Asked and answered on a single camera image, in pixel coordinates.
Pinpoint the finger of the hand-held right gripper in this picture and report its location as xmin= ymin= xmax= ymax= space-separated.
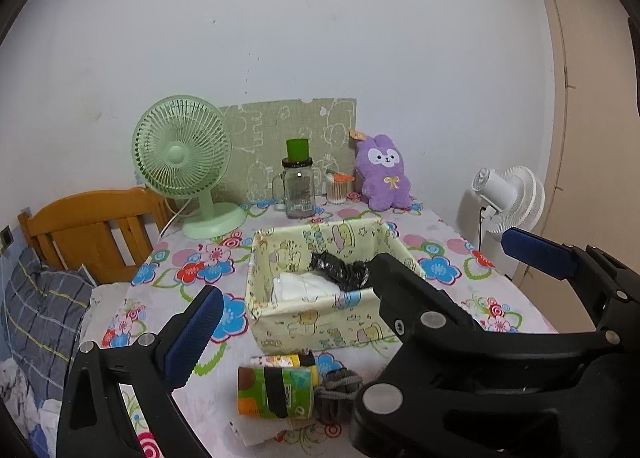
xmin=369 ymin=252 xmax=482 ymax=340
xmin=502 ymin=227 xmax=640 ymax=354

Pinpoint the white fan cable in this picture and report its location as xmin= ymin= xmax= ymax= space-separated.
xmin=159 ymin=198 xmax=197 ymax=241

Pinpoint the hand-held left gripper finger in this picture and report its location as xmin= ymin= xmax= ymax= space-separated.
xmin=56 ymin=285 xmax=225 ymax=458

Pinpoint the yellow cartoon fabric storage box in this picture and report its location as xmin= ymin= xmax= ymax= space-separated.
xmin=245 ymin=218 xmax=428 ymax=352

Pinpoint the wooden bed headboard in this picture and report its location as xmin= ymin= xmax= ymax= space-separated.
xmin=18 ymin=187 xmax=174 ymax=285

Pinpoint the white folded cloth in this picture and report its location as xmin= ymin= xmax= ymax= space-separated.
xmin=271 ymin=271 xmax=347 ymax=303

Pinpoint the crumpled white clothing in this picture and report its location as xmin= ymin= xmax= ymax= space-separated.
xmin=39 ymin=397 xmax=64 ymax=435

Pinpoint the white standing fan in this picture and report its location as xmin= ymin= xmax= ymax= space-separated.
xmin=471 ymin=165 xmax=546 ymax=251

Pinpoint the glass jar with green lid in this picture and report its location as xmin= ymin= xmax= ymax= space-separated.
xmin=272 ymin=138 xmax=317 ymax=219

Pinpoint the green desk fan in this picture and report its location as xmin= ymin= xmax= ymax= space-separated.
xmin=131 ymin=95 xmax=247 ymax=239

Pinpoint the grey plaid pillow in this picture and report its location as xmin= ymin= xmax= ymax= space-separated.
xmin=0 ymin=245 xmax=96 ymax=391

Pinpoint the grey sock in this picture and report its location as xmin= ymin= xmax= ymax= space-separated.
xmin=314 ymin=369 xmax=362 ymax=423

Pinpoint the purple plush bunny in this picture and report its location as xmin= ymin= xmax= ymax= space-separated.
xmin=350 ymin=130 xmax=415 ymax=212

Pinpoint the grey-green patterned board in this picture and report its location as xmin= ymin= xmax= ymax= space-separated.
xmin=218 ymin=98 xmax=359 ymax=205

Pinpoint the floral tablecloth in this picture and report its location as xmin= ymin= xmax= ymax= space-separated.
xmin=80 ymin=198 xmax=559 ymax=458

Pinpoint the blue printed bedsheet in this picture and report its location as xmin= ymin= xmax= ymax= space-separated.
xmin=0 ymin=355 xmax=62 ymax=458

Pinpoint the black crumpled cloth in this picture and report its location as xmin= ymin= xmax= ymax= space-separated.
xmin=310 ymin=252 xmax=374 ymax=294

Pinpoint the beige door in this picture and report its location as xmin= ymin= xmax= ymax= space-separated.
xmin=527 ymin=0 xmax=640 ymax=330

